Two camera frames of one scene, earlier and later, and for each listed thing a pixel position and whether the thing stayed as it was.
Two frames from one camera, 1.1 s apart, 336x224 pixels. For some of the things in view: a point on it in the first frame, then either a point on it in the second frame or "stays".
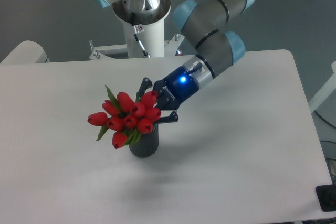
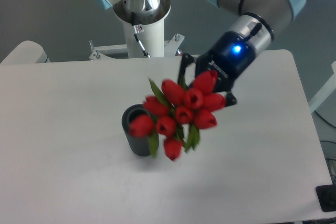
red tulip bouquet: (126, 118) -> (176, 113)
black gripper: (172, 91) -> (228, 55)
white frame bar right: (325, 91) stays
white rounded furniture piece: (27, 52) stays
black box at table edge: (326, 195) stays
